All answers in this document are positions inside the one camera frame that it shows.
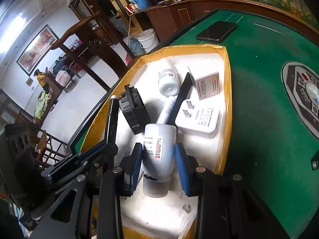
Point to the framed wall painting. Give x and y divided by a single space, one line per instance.
37 49

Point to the white power adapter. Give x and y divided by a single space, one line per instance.
199 124

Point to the dark wooden cabinet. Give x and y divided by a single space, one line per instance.
99 2

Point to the wooden lattice chair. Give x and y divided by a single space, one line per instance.
44 142

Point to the white bottle red label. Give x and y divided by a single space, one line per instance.
167 142

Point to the blue grey bag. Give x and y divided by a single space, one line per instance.
135 46

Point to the white bottle blue print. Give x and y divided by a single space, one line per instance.
168 79

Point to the small white red printed box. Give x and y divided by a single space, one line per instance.
208 86

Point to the yellow taped foam box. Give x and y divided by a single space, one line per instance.
206 151

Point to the red book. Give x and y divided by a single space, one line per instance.
130 8

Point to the brown sideboard with thermos jugs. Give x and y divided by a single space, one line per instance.
162 22

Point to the green cloth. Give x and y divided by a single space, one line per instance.
41 104

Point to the black smartphone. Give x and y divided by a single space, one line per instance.
216 31

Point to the dark wooden armchair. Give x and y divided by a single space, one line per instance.
87 39

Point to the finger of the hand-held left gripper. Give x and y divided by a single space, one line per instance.
92 149
112 150

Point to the pink striped bag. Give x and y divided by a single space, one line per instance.
62 77

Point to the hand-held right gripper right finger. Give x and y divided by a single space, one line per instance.
183 169

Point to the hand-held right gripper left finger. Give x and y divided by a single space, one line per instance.
135 166

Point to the black ribbed round case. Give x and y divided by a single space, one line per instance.
137 112

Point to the black flat stick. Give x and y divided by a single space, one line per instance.
183 97

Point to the grey table control panel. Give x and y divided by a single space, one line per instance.
299 89

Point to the white tube blue print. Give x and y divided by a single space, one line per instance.
165 112

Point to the white plastic bucket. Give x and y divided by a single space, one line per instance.
148 39

